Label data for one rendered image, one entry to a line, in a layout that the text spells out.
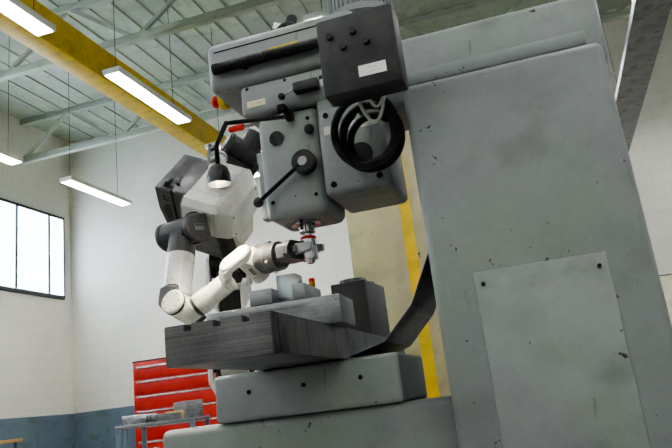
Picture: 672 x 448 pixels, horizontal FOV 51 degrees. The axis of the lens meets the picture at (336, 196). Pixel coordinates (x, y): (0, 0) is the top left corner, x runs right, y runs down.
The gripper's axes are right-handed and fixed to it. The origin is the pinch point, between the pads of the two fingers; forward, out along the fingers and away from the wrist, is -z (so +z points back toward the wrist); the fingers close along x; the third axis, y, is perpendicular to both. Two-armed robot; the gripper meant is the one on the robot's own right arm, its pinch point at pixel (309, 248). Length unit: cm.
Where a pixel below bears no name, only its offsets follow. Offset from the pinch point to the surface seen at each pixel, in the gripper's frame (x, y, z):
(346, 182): -6.1, -13.7, -19.3
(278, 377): -18.2, 35.8, 0.3
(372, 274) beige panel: 156, -18, 77
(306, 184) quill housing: -8.1, -16.0, -7.2
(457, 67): 6, -40, -52
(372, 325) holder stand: 31.0, 21.6, 1.4
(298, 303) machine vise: -24.3, 19.3, -13.1
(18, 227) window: 477, -286, 950
